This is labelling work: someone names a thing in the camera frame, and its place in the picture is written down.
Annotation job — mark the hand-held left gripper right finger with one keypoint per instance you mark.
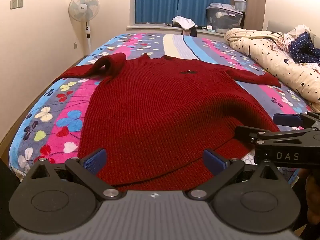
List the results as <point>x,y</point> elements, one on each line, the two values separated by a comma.
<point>215,162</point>

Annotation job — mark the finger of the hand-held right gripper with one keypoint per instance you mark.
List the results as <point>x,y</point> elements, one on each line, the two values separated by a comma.
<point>246,132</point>
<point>287,120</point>

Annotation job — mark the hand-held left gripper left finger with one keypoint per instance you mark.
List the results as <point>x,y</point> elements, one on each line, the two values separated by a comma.
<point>93,161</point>

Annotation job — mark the red knit sweater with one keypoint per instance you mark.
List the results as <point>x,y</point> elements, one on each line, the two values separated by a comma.
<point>162,110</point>

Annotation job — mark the colourful floral striped blanket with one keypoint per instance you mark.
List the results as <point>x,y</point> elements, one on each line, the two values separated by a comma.
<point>57,110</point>

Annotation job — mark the cream star print duvet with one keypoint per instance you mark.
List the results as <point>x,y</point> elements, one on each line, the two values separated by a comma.
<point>265,52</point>

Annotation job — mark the navy dotted cloth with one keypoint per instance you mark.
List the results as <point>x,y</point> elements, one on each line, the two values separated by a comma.
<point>303,47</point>

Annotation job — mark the dark cloth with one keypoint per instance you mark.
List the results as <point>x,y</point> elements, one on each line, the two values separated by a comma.
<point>193,32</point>

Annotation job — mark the clear plastic storage box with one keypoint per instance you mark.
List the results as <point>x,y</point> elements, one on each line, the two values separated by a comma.
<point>222,20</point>

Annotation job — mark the wooden shelf unit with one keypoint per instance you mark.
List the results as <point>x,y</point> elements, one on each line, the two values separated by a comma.
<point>255,5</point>

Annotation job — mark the white basket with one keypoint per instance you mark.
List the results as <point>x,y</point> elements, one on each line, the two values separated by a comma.
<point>240,5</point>

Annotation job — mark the white cloth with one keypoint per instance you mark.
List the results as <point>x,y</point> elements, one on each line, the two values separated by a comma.
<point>183,21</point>

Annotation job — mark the window sill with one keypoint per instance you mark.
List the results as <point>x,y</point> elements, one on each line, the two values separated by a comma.
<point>150,27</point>

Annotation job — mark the white standing fan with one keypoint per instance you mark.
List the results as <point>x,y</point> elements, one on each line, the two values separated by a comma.
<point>83,6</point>

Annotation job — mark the blue curtain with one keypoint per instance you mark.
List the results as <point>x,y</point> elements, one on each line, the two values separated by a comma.
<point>160,0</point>

